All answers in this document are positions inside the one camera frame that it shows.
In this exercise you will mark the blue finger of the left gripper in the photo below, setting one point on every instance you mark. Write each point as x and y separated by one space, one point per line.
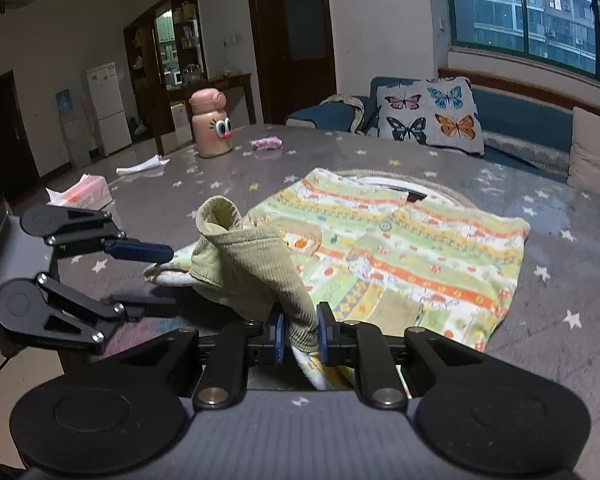
134 308
130 249

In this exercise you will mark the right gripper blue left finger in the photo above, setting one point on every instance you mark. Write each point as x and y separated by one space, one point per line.
268 342

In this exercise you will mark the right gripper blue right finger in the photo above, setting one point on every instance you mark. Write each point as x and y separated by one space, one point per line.
337 342

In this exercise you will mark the patterned green children's garment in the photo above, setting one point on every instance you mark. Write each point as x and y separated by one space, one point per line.
366 250

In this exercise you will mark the pink tissue pack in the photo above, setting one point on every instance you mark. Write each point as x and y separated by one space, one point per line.
90 192

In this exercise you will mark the white crumpled paper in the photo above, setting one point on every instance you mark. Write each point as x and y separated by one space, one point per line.
155 162

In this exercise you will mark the white refrigerator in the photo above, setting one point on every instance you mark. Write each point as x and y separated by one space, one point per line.
111 127

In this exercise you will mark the pink cartoon water bottle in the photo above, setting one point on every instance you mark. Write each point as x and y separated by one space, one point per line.
211 124

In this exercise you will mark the round table induction cooker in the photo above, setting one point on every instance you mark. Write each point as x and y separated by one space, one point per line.
404 183

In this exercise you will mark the small pink wrapped item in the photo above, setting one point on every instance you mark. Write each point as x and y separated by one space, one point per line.
268 143

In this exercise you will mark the dark wood display cabinet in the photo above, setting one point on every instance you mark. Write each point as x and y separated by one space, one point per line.
166 63

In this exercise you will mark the striped blanket on sofa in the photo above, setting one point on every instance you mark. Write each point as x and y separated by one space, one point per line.
342 113

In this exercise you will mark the butterfly print pillow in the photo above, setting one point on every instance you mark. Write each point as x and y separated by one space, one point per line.
440 113

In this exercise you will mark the dark wooden door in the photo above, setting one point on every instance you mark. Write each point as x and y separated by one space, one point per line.
294 53

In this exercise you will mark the blue bench sofa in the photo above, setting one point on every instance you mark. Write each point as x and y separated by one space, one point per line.
506 122

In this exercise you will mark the beige cushion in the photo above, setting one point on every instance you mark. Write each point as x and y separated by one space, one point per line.
584 168

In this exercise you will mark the green framed window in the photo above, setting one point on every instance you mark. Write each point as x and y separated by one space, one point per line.
561 33

